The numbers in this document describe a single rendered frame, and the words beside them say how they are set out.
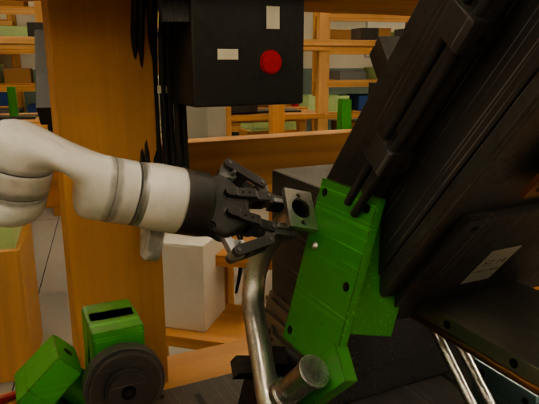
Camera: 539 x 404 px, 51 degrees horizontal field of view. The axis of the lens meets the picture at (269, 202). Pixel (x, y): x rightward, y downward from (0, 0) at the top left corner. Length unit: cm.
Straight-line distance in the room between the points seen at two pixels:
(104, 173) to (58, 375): 20
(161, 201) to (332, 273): 21
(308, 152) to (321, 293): 47
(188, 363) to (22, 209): 57
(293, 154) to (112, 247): 38
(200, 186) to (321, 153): 52
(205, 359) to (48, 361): 54
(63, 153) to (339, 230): 31
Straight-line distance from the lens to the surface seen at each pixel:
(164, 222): 61
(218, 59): 79
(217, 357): 109
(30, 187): 58
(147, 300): 95
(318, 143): 110
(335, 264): 65
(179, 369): 106
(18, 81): 758
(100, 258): 90
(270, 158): 105
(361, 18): 817
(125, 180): 60
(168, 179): 61
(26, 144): 57
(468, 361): 74
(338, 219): 66
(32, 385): 58
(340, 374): 63
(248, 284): 76
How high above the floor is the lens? 141
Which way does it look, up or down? 14 degrees down
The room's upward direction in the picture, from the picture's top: straight up
